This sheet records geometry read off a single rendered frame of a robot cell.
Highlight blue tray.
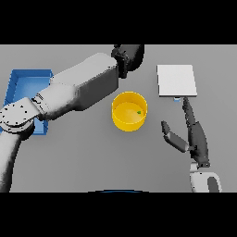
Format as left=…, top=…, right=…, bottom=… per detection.
left=0, top=69, right=55, bottom=136

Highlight pale square measuring scale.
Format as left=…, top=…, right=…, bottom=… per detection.
left=156, top=64, right=198, bottom=103

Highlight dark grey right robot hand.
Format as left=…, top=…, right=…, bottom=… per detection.
left=160, top=96, right=211, bottom=169

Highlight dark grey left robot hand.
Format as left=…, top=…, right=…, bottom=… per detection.
left=110, top=44, right=145, bottom=80

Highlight yellow bowl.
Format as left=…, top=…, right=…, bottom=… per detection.
left=111, top=91, right=149, bottom=132

